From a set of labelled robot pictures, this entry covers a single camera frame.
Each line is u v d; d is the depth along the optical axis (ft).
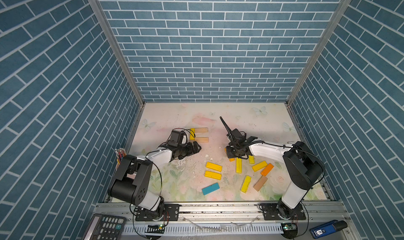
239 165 2.91
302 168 1.56
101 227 2.23
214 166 2.92
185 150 2.64
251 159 2.98
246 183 2.71
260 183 2.72
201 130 3.45
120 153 2.52
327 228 2.19
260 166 2.91
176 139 2.42
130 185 1.44
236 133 2.45
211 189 2.65
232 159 2.96
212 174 2.78
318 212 2.48
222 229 2.31
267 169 2.89
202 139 3.26
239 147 2.36
